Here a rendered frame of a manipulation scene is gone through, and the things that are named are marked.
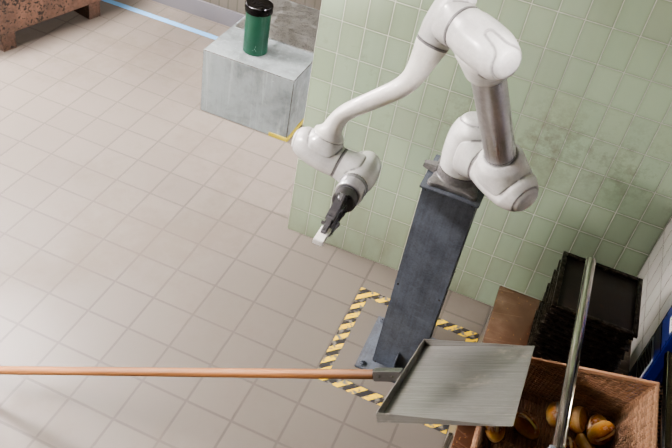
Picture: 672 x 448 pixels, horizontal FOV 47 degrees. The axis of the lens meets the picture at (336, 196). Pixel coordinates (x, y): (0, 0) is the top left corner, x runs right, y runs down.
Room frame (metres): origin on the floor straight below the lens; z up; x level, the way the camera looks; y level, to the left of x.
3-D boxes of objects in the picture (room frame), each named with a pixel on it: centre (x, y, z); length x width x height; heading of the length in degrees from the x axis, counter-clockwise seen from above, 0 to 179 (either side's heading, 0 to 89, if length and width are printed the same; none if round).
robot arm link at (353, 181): (1.84, -0.04, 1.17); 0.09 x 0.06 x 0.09; 76
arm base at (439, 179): (2.24, -0.40, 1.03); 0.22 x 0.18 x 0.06; 75
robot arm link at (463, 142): (2.23, -0.42, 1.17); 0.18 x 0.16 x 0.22; 38
